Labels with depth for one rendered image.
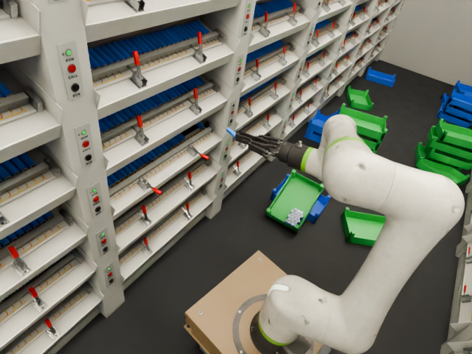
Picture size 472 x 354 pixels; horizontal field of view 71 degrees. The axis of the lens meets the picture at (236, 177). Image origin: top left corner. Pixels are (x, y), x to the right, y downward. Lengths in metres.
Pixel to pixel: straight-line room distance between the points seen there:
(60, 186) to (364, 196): 0.73
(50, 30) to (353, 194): 0.66
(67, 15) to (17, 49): 0.11
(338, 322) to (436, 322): 1.04
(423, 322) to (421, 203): 1.21
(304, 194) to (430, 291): 0.80
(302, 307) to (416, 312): 1.06
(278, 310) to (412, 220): 0.39
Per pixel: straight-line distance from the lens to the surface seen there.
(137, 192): 1.19
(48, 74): 0.79
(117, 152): 1.04
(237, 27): 1.27
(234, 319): 1.12
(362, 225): 2.11
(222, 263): 1.67
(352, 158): 0.70
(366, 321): 0.92
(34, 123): 0.84
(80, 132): 0.88
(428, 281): 2.06
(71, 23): 0.79
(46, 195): 0.95
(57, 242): 1.09
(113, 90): 0.94
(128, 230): 1.33
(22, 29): 0.76
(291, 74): 2.01
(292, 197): 1.96
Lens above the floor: 1.38
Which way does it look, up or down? 41 degrees down
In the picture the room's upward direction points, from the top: 11 degrees clockwise
